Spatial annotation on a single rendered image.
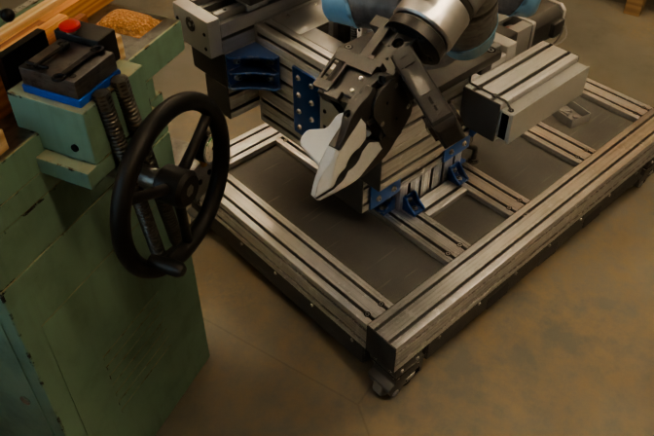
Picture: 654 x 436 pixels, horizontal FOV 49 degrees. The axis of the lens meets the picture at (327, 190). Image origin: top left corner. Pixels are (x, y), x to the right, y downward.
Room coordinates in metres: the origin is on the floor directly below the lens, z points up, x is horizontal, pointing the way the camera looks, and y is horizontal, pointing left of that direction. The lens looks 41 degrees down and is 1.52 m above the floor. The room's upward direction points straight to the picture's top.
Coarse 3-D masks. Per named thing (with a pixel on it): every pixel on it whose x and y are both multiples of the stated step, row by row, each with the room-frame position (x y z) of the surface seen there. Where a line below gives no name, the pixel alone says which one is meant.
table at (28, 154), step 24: (168, 24) 1.14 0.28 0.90; (144, 48) 1.06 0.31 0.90; (168, 48) 1.12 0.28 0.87; (144, 72) 1.05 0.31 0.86; (24, 144) 0.80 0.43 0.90; (0, 168) 0.75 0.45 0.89; (24, 168) 0.79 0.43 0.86; (48, 168) 0.80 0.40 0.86; (72, 168) 0.78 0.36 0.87; (96, 168) 0.78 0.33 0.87; (0, 192) 0.74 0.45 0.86
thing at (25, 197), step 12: (36, 180) 0.80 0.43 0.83; (48, 180) 0.81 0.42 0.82; (60, 180) 0.84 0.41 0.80; (24, 192) 0.77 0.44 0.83; (36, 192) 0.79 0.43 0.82; (12, 204) 0.75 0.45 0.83; (24, 204) 0.77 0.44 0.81; (0, 216) 0.73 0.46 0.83; (12, 216) 0.74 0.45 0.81; (0, 228) 0.72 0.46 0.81
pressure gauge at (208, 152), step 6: (210, 132) 1.11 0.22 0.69; (204, 138) 1.09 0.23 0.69; (210, 138) 1.09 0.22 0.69; (204, 144) 1.08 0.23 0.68; (210, 144) 1.09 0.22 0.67; (198, 150) 1.08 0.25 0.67; (204, 150) 1.07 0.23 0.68; (210, 150) 1.09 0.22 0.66; (198, 156) 1.07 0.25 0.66; (204, 156) 1.07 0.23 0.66; (210, 156) 1.09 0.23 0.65; (204, 162) 1.07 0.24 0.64; (210, 162) 1.08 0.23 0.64
